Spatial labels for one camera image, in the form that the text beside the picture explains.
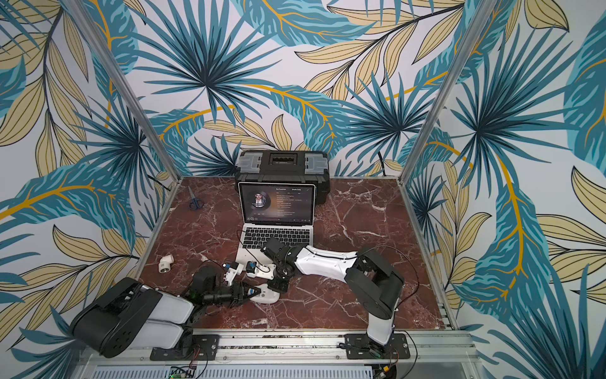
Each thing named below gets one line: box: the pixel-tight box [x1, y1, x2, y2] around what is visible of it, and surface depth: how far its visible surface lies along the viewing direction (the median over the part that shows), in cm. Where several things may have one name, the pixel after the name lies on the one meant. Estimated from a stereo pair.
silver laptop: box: [235, 182, 316, 266], surface depth 99 cm
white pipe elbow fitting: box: [158, 254, 175, 274], surface depth 90 cm
